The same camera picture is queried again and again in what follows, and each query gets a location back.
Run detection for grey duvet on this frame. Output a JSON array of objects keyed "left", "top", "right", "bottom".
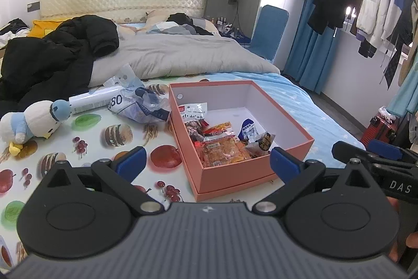
[{"left": 88, "top": 34, "right": 281, "bottom": 88}]

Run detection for white header brown snack packet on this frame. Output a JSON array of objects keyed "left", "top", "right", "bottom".
[{"left": 178, "top": 103, "right": 208, "bottom": 142}]

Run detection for food print bed sheet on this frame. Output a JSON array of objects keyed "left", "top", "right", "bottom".
[{"left": 0, "top": 78, "right": 278, "bottom": 276}]

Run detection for orange cracker packet red label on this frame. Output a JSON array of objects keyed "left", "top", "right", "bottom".
[{"left": 196, "top": 137, "right": 253, "bottom": 168}]

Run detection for blue curtain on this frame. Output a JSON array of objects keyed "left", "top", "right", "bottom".
[{"left": 284, "top": 0, "right": 340, "bottom": 95}]

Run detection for blue white snack packet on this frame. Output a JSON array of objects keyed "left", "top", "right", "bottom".
[{"left": 238, "top": 118, "right": 262, "bottom": 142}]

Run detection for red snack packet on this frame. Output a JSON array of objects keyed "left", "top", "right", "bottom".
[{"left": 202, "top": 121, "right": 233, "bottom": 136}]

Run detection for blue white plush toy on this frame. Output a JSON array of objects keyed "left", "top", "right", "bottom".
[{"left": 0, "top": 99, "right": 72, "bottom": 155}]

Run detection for white long carton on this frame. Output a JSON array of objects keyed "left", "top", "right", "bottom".
[{"left": 68, "top": 86, "right": 123, "bottom": 114}]

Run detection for yellow pillow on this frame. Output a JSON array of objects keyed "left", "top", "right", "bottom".
[{"left": 29, "top": 19, "right": 62, "bottom": 38}]

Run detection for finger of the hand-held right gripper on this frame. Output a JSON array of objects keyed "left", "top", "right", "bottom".
[
  {"left": 368, "top": 139, "right": 418, "bottom": 165},
  {"left": 332, "top": 141, "right": 381, "bottom": 168}
]

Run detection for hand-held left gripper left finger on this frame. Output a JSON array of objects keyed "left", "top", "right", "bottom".
[{"left": 39, "top": 146, "right": 165, "bottom": 214}]

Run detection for black jacket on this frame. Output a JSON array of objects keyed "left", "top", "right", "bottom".
[{"left": 0, "top": 15, "right": 120, "bottom": 110}]

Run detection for teal cloth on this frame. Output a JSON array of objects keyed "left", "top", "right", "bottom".
[{"left": 387, "top": 53, "right": 418, "bottom": 119}]

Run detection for grey striped cloth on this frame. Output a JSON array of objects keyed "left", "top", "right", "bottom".
[{"left": 147, "top": 22, "right": 213, "bottom": 36}]

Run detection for blue chair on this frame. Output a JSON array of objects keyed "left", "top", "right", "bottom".
[{"left": 250, "top": 4, "right": 289, "bottom": 64}]

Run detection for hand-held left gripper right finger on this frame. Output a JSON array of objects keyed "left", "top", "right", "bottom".
[{"left": 256, "top": 146, "right": 376, "bottom": 214}]

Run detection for red suitcase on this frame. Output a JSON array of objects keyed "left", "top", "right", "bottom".
[{"left": 359, "top": 106, "right": 404, "bottom": 149}]

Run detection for bedside bottles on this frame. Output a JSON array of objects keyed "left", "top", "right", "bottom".
[{"left": 211, "top": 16, "right": 249, "bottom": 39}]

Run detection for person's right hand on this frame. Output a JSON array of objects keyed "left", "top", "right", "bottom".
[{"left": 387, "top": 197, "right": 418, "bottom": 263}]

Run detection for pink pillow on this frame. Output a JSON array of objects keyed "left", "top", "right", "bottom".
[{"left": 144, "top": 10, "right": 173, "bottom": 32}]

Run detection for pink cardboard box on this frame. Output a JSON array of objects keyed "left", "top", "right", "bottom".
[{"left": 168, "top": 81, "right": 316, "bottom": 202}]

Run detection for black clothing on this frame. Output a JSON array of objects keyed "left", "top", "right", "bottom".
[{"left": 166, "top": 13, "right": 196, "bottom": 26}]

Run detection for clear plastic bag blue print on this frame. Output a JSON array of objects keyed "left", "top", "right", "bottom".
[{"left": 103, "top": 63, "right": 172, "bottom": 126}]

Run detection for black patterned scarf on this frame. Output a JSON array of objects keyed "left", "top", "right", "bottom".
[{"left": 380, "top": 47, "right": 402, "bottom": 90}]

